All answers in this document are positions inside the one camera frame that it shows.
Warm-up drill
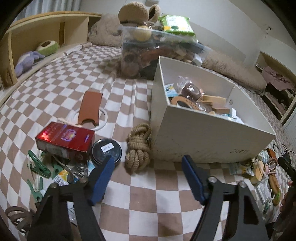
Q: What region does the wall closet with clothes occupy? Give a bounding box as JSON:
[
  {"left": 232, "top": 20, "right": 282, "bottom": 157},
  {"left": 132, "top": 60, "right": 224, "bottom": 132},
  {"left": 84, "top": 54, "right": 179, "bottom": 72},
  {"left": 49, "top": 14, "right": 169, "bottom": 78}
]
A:
[{"left": 255, "top": 52, "right": 295, "bottom": 125}]

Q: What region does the clear plastic storage bin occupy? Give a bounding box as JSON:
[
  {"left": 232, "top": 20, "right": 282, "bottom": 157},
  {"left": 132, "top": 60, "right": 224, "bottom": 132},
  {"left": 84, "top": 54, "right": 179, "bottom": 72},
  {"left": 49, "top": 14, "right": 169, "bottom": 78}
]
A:
[{"left": 120, "top": 27, "right": 211, "bottom": 80}]

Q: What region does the yellow wooden ball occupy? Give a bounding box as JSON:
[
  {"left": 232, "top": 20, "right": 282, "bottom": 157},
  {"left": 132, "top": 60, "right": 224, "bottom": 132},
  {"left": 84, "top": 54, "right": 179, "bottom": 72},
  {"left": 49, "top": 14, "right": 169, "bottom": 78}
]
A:
[{"left": 133, "top": 26, "right": 152, "bottom": 42}]

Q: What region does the beige rope knot ball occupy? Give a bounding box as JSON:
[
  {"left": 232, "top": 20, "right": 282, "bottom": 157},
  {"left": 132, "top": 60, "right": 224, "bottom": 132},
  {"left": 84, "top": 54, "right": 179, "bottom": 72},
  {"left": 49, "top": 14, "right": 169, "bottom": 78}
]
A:
[{"left": 125, "top": 123, "right": 152, "bottom": 173}]

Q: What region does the wooden bed shelf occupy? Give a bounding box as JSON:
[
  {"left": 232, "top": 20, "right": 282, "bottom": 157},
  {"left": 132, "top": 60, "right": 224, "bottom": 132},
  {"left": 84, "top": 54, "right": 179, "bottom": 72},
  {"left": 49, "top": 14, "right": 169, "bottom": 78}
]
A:
[{"left": 1, "top": 11, "right": 101, "bottom": 103}]

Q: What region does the white shoes cardboard box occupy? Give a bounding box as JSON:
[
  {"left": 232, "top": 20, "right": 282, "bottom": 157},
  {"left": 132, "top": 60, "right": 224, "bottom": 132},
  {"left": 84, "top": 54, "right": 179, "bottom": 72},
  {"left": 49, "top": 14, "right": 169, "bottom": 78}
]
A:
[{"left": 151, "top": 57, "right": 276, "bottom": 163}]

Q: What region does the brown tape roll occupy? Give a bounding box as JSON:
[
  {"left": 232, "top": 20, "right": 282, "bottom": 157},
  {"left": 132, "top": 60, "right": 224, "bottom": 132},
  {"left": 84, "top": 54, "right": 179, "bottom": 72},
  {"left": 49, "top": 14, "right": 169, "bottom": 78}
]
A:
[{"left": 267, "top": 158, "right": 278, "bottom": 171}]

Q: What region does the blue white paper leaflet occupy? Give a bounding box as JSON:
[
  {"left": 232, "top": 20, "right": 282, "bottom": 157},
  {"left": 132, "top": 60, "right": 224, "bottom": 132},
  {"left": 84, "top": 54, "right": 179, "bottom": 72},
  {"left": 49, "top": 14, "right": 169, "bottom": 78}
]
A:
[{"left": 53, "top": 170, "right": 69, "bottom": 186}]

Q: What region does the purple plush toy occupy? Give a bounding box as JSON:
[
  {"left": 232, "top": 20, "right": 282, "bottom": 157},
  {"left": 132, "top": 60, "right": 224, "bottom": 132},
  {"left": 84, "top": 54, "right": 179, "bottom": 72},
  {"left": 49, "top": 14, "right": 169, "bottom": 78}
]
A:
[{"left": 15, "top": 51, "right": 45, "bottom": 78}]

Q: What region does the wooden block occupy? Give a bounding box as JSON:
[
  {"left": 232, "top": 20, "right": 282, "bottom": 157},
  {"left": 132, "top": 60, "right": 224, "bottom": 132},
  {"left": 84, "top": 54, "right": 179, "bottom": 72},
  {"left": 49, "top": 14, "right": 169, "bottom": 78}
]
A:
[{"left": 202, "top": 95, "right": 226, "bottom": 106}]

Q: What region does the brown quilted blanket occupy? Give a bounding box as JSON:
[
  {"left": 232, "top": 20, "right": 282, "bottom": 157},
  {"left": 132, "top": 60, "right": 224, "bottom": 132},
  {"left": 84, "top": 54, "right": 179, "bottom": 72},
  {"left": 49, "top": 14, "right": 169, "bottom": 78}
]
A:
[{"left": 88, "top": 14, "right": 266, "bottom": 93}]

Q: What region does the black round tin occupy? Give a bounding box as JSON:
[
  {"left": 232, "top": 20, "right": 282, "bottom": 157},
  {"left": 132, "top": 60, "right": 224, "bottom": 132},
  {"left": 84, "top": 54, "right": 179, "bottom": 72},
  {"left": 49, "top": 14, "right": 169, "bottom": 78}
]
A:
[{"left": 91, "top": 138, "right": 122, "bottom": 167}]

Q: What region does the brown leather strap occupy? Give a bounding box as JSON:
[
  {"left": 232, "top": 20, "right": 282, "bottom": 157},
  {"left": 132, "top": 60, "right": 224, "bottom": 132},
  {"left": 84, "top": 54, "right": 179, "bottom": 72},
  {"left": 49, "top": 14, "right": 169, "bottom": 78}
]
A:
[{"left": 77, "top": 90, "right": 103, "bottom": 127}]

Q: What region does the panda round wooden coaster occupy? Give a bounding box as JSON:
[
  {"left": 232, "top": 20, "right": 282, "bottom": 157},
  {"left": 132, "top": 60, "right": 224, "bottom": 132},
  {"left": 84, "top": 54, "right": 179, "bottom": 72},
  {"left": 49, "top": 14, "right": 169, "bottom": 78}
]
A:
[{"left": 170, "top": 96, "right": 199, "bottom": 110}]

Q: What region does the avocado plush toy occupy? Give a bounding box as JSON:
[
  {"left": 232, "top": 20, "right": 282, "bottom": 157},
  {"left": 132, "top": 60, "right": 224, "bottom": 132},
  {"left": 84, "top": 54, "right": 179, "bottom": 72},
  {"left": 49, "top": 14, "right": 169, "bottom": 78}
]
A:
[{"left": 36, "top": 40, "right": 59, "bottom": 57}]

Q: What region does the green wet wipes pack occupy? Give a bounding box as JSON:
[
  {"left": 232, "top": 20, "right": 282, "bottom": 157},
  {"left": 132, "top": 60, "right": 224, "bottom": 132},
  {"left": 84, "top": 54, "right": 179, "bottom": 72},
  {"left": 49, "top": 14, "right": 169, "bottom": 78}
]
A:
[{"left": 158, "top": 15, "right": 196, "bottom": 37}]

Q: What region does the red cardboard box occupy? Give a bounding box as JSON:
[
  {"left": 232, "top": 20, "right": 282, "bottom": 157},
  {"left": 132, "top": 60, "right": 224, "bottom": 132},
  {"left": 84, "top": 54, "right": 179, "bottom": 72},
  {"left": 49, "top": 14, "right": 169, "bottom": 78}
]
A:
[{"left": 35, "top": 122, "right": 95, "bottom": 163}]

